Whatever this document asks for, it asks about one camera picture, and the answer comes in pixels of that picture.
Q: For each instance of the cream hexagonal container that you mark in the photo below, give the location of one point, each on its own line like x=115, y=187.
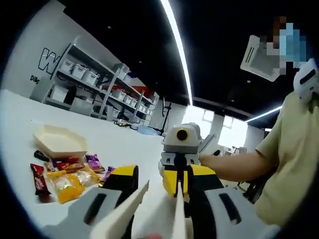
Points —
x=57, y=139

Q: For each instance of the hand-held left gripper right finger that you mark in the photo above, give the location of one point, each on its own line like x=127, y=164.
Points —
x=249, y=224

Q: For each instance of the person's left hand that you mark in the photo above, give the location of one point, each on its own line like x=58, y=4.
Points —
x=152, y=236

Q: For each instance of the light blue tray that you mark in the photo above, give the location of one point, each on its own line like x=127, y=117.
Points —
x=147, y=130

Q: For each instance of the red brown food packet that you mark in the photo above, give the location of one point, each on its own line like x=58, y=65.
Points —
x=68, y=165

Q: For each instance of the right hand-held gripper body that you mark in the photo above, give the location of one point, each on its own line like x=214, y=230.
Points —
x=172, y=147

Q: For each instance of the small orange food packet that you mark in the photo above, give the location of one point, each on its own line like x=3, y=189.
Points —
x=101, y=184

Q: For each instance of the person in beige shirt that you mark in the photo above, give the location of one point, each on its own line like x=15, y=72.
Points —
x=294, y=161

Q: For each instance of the yellow cake food packet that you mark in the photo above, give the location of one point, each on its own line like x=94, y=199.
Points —
x=63, y=186
x=86, y=176

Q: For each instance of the ceiling light strip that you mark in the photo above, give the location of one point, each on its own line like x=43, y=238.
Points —
x=179, y=49
x=264, y=114

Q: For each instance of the large white box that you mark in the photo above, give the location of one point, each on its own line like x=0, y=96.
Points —
x=59, y=94

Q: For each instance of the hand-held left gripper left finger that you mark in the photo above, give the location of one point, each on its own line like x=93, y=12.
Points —
x=74, y=214

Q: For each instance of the row of white storage boxes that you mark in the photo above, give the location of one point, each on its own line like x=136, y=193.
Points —
x=79, y=71

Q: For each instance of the white worn device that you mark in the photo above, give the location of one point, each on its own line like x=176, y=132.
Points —
x=302, y=84

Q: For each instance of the white ceiling air vent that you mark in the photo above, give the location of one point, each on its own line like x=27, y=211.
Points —
x=251, y=57

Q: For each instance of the small black clip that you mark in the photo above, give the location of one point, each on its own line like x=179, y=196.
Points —
x=40, y=155

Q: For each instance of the purple gold food bar packet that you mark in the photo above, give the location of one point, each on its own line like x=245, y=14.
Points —
x=94, y=163

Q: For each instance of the long red food bar packet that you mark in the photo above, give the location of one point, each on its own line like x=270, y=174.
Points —
x=40, y=179

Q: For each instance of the small white yellow device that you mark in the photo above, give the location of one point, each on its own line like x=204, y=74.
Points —
x=124, y=124

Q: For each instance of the black pole stand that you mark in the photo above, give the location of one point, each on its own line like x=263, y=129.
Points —
x=164, y=117

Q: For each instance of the grey office chair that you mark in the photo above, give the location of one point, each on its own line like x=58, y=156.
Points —
x=82, y=107
x=41, y=90

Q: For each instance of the small purple food packet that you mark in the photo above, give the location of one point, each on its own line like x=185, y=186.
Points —
x=108, y=173

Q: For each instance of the small gold food packet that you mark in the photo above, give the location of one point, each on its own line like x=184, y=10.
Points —
x=49, y=166

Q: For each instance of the grey metal shelf rack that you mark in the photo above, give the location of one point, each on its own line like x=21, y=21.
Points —
x=107, y=97

